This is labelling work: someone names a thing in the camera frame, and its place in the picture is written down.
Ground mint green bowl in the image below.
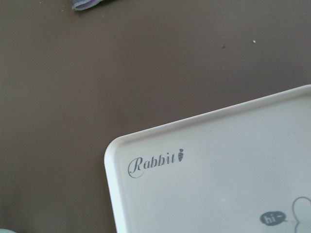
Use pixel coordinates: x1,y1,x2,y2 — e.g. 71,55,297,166
0,228,16,233

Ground cream rectangular tray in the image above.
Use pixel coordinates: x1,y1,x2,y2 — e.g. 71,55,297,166
104,85,311,233

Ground grey folded cloth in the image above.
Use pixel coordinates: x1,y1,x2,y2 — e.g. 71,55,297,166
71,0,104,11

